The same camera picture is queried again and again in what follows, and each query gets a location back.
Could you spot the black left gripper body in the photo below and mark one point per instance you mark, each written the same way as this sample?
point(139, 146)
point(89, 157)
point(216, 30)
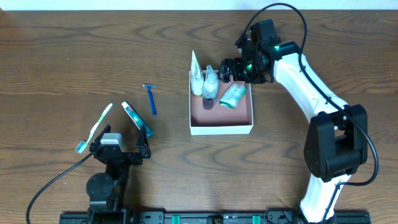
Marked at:
point(128, 155)

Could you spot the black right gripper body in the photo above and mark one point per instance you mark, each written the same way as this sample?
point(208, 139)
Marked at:
point(226, 70)

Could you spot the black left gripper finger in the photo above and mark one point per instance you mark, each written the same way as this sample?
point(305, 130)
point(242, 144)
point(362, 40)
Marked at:
point(97, 141)
point(142, 142)

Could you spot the green Dettol soap box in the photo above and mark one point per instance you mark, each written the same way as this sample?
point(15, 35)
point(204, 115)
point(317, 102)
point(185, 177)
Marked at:
point(233, 95)

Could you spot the clear plastic bottle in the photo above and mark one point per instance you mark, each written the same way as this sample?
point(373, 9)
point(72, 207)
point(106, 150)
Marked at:
point(210, 88)

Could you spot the green white toothpaste tube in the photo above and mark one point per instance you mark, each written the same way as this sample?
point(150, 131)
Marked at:
point(137, 120)

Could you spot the white Pantene tube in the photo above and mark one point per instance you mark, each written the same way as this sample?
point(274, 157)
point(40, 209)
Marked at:
point(196, 76)

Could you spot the blue disposable razor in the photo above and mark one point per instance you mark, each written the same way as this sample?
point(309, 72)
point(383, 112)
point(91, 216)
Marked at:
point(149, 88)

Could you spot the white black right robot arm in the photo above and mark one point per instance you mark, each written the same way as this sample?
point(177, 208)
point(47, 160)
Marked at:
point(336, 143)

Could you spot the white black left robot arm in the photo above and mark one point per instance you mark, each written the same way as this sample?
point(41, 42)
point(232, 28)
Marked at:
point(106, 189)

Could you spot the green white toothbrush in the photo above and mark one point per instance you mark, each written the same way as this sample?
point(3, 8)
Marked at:
point(82, 145)

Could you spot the white box pink interior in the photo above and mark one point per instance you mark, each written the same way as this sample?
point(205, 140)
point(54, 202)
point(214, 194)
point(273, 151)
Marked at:
point(220, 119)

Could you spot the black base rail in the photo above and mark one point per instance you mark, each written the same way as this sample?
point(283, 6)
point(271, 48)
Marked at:
point(270, 217)

